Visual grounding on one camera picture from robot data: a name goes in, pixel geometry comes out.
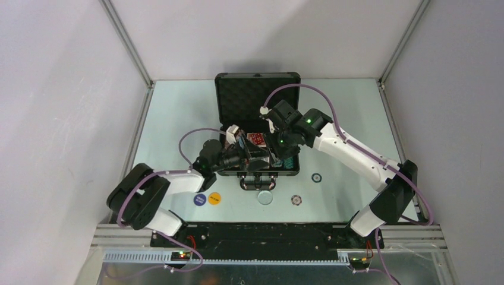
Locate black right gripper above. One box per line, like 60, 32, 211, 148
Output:
262, 127, 300, 166

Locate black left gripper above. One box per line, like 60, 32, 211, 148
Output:
212, 134, 270, 175

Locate green blue 50 chip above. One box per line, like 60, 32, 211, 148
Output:
311, 173, 322, 183

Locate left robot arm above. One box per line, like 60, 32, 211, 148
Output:
106, 137, 270, 247

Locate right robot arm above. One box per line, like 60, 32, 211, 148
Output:
259, 100, 417, 248

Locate red dice set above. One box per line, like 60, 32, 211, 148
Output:
247, 133, 266, 147

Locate purple green chip stack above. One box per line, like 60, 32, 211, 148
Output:
281, 157, 295, 169

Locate yellow big blind button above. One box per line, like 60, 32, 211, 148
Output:
208, 192, 222, 205

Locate blue small blind button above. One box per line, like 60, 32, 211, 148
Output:
193, 193, 207, 207

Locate black poker case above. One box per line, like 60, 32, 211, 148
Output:
215, 72, 301, 191

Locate clear dealer button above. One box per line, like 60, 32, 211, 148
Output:
257, 191, 273, 205

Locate brown white poker chip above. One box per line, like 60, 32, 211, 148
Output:
291, 195, 303, 206

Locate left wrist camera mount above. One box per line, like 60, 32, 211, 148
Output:
225, 125, 242, 145

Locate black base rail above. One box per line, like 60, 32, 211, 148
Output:
174, 222, 385, 261

